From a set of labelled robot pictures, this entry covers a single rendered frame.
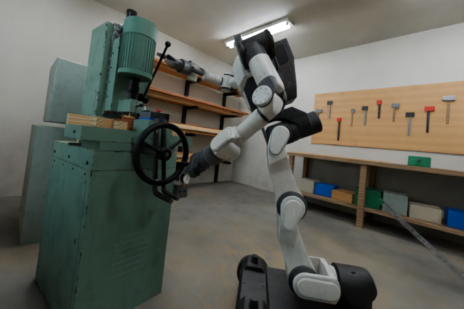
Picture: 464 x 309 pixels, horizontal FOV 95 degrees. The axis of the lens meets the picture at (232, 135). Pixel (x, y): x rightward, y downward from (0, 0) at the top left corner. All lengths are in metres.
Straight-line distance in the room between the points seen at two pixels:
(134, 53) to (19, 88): 2.44
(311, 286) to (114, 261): 0.90
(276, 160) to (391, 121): 2.93
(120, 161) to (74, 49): 2.77
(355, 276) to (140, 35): 1.58
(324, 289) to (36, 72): 3.56
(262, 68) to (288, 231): 0.74
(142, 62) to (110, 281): 1.08
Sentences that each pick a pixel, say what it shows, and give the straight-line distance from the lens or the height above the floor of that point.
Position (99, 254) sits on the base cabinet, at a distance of 1.22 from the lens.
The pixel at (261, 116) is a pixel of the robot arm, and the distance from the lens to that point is 0.79.
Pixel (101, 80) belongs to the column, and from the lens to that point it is 1.46.
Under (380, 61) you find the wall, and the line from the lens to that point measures 4.11.
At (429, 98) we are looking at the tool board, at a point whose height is 1.75.
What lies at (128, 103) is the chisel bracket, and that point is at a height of 1.05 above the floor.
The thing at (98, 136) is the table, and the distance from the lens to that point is 1.07.
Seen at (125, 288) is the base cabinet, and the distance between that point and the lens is 1.39.
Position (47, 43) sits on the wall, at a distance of 3.71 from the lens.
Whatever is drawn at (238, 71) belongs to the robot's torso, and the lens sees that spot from 1.06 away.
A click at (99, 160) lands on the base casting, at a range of 1.09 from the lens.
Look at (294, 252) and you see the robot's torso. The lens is 1.19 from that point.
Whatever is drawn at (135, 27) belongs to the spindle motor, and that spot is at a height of 1.44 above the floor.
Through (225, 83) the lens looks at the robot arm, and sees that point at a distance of 1.58.
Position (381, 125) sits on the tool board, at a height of 1.38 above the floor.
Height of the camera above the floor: 0.89
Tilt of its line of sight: 2 degrees up
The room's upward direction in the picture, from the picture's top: 6 degrees clockwise
